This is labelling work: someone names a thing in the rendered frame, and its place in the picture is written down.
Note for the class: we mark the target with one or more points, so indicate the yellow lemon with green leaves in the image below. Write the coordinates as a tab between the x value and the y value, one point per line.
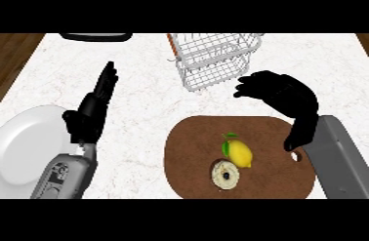
240	152

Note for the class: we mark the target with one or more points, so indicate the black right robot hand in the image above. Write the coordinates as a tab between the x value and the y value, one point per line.
288	95

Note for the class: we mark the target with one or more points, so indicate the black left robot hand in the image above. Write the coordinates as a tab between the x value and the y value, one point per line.
92	111

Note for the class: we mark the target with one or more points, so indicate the pale round bagel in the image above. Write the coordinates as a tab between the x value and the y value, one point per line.
225	176

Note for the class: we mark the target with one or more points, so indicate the white round plate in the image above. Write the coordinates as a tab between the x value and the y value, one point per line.
29	150

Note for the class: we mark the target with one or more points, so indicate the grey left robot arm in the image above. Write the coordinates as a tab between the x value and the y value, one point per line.
66	176

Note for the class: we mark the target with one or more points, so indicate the black rimmed tray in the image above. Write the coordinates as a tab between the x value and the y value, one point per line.
97	36

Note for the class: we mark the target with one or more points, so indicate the brown wooden cutting board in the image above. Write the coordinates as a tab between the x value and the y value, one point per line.
201	147

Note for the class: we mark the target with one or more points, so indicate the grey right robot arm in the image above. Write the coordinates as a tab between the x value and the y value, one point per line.
339	160

